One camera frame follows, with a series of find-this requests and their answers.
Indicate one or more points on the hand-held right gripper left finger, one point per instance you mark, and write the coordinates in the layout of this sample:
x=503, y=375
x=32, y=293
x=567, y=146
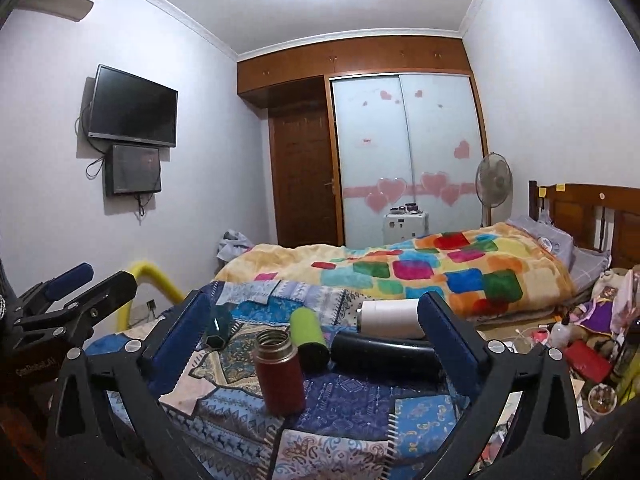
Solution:
x=182, y=342

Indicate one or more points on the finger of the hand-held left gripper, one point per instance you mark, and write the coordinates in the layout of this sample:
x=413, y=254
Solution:
x=110, y=290
x=72, y=279

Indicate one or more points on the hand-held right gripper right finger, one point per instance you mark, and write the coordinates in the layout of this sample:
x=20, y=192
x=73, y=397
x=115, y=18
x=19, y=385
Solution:
x=450, y=347

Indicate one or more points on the white cup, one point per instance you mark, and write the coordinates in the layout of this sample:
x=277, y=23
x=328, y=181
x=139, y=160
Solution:
x=392, y=317

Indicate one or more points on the black cup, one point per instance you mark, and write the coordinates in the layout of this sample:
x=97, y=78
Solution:
x=385, y=355

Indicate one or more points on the red metal thermos cup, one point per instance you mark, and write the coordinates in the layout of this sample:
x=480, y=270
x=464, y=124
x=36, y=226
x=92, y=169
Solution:
x=277, y=375

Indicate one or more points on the green cup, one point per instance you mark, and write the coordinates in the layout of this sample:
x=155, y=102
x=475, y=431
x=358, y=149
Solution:
x=311, y=335

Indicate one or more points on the yellow foam tube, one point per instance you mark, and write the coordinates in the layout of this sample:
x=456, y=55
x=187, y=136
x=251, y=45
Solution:
x=150, y=272

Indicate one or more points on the colourful checked blanket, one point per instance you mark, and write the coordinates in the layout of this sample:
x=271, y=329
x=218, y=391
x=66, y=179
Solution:
x=440, y=270

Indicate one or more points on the pile of grey clothes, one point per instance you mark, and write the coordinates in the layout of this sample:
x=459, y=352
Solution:
x=232, y=247

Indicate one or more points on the small white bottle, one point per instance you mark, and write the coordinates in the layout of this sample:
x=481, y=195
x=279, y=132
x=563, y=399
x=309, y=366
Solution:
x=561, y=334

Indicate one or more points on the patchwork blue blanket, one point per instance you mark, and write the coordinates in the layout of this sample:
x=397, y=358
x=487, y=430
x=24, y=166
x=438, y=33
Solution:
x=350, y=410

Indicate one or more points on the small white cabinet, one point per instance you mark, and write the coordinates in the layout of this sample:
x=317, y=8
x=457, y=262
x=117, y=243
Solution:
x=405, y=227

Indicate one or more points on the red flat box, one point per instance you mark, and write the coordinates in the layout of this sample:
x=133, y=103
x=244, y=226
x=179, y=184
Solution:
x=587, y=360

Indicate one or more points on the purple cloth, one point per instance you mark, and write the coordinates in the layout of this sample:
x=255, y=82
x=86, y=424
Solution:
x=597, y=316

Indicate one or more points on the small round bowl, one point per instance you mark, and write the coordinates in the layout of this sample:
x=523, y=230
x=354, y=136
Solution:
x=603, y=398

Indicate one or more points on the grey checked pillow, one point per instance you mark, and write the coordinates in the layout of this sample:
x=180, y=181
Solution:
x=590, y=265

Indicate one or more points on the standing electric fan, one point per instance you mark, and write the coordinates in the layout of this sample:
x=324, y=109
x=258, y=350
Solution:
x=494, y=177

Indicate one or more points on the pink bag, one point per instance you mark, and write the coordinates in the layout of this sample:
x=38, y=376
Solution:
x=629, y=300

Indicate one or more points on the wooden bed headboard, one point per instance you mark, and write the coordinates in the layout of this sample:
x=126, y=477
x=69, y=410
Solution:
x=580, y=210

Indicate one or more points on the brown wooden door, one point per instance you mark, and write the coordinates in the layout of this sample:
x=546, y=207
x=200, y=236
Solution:
x=305, y=180

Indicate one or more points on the wooden wardrobe with sliding doors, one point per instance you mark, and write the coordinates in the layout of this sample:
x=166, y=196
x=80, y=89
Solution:
x=400, y=125

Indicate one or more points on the small black wall monitor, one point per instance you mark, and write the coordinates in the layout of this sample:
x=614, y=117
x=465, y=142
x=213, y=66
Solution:
x=135, y=170

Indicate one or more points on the wall-mounted black television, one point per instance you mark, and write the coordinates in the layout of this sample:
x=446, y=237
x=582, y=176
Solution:
x=132, y=105

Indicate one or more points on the wall air conditioner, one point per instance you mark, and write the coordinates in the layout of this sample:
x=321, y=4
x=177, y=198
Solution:
x=55, y=2

